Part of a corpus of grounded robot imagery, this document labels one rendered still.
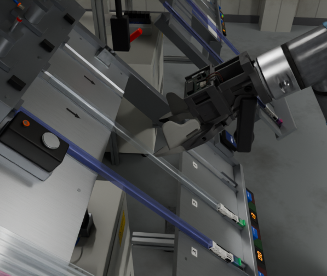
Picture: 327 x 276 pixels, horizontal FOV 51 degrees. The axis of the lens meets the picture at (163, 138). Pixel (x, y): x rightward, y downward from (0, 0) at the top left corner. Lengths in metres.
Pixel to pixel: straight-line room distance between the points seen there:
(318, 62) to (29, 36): 0.41
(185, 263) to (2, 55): 0.41
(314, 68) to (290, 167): 1.58
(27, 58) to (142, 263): 1.21
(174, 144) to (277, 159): 1.58
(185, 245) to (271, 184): 1.37
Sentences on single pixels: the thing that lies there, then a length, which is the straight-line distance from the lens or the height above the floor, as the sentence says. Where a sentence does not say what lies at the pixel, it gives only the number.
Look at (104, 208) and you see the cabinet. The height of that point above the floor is 0.62.
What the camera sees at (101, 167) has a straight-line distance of 0.53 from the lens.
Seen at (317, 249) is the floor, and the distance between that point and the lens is 1.75.
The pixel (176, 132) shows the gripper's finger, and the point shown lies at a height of 1.01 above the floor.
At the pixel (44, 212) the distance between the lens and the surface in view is 0.46.
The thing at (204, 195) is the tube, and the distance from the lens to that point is 0.72.
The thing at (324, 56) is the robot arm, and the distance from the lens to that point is 0.53.
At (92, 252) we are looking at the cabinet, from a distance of 0.89.
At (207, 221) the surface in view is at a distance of 0.70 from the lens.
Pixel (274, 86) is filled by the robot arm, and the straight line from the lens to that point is 0.53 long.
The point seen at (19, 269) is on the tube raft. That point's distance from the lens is 0.40.
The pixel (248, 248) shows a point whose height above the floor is 0.73.
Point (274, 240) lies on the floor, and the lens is 1.72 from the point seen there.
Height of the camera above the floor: 1.35
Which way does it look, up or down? 39 degrees down
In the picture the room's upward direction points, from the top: straight up
